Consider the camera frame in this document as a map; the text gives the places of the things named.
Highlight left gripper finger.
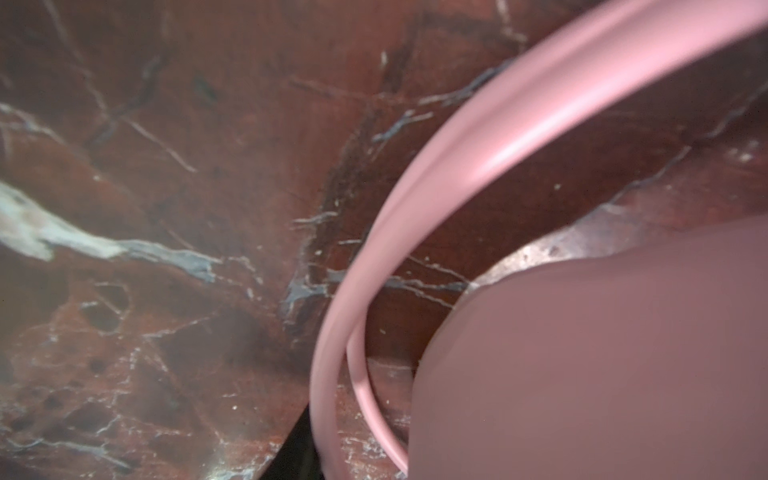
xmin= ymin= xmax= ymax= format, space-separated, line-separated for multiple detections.
xmin=259 ymin=407 xmax=325 ymax=480

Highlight pink headphones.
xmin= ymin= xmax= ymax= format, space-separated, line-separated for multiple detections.
xmin=311 ymin=1 xmax=767 ymax=479

